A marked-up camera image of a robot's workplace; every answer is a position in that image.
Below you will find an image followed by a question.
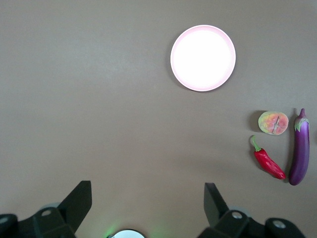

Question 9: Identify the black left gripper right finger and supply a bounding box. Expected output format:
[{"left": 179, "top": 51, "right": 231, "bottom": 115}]
[{"left": 198, "top": 182, "right": 307, "bottom": 238}]

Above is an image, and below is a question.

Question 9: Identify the red chili pepper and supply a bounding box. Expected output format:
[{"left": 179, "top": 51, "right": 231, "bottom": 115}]
[{"left": 250, "top": 135, "right": 287, "bottom": 180}]

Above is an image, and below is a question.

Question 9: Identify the peach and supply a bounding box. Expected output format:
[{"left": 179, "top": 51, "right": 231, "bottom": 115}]
[{"left": 258, "top": 111, "right": 289, "bottom": 136}]

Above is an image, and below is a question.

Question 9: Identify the brown tablecloth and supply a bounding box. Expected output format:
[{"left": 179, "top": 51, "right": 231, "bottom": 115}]
[{"left": 0, "top": 0, "right": 317, "bottom": 238}]

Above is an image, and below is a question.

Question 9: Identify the pink round plate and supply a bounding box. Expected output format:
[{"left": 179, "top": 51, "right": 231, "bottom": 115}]
[{"left": 170, "top": 24, "right": 236, "bottom": 92}]

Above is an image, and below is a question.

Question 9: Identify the long purple eggplant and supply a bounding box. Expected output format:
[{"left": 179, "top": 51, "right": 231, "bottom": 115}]
[{"left": 288, "top": 108, "right": 311, "bottom": 186}]

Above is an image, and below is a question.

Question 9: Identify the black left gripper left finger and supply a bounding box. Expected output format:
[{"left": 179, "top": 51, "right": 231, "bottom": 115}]
[{"left": 0, "top": 180, "right": 92, "bottom": 238}]

